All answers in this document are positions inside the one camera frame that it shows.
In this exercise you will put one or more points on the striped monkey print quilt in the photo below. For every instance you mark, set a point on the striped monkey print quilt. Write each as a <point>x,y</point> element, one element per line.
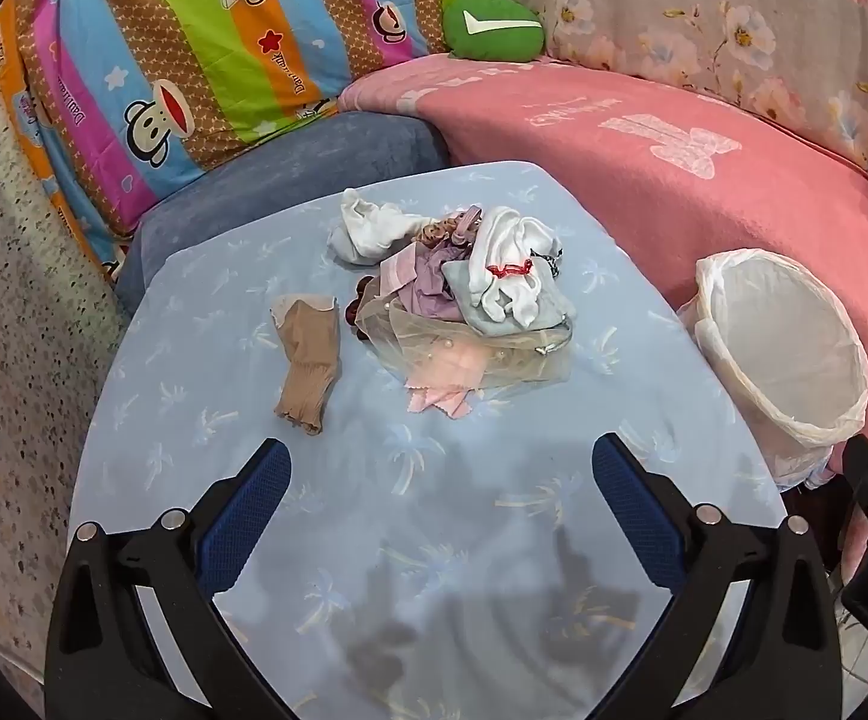
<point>179,52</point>

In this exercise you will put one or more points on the grey-green cloth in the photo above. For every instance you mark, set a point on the grey-green cloth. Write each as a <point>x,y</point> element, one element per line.
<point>535,307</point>

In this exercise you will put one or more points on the sheer mesh bag with pearls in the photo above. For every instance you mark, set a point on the sheer mesh bag with pearls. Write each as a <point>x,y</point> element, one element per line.
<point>434,345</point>

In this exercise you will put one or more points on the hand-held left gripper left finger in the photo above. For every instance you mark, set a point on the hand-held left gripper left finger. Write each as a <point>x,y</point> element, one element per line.
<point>246,517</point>

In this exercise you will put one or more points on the plain white sock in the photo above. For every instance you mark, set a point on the plain white sock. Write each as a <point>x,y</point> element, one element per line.
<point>377,229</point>

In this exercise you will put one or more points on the light blue palm-print tablecloth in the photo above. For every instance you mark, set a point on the light blue palm-print tablecloth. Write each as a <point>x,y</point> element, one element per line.
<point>404,480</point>

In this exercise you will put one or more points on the blue sofa cushion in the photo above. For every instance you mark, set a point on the blue sofa cushion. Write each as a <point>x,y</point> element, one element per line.
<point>291,157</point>

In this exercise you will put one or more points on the green cushion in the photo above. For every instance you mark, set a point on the green cushion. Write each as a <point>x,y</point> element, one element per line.
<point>494,26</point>

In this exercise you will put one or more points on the waste bin with white liner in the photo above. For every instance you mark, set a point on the waste bin with white liner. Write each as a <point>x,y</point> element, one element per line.
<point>778,345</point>

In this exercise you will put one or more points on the brown sock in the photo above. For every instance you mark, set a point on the brown sock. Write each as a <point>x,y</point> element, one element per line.
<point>306,367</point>

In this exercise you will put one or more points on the white cloth with red stitching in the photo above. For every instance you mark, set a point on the white cloth with red stitching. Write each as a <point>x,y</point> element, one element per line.
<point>501,255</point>

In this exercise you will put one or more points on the beige floral cloth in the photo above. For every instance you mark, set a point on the beige floral cloth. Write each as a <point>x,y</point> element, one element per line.
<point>703,7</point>

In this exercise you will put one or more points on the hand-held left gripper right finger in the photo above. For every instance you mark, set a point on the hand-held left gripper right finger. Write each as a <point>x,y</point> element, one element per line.
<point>640,517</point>

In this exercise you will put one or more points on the pale pink cloth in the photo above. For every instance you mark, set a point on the pale pink cloth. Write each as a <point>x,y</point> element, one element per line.
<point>441,397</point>

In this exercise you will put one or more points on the pink blanket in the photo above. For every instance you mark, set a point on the pink blanket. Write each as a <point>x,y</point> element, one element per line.
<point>629,165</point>

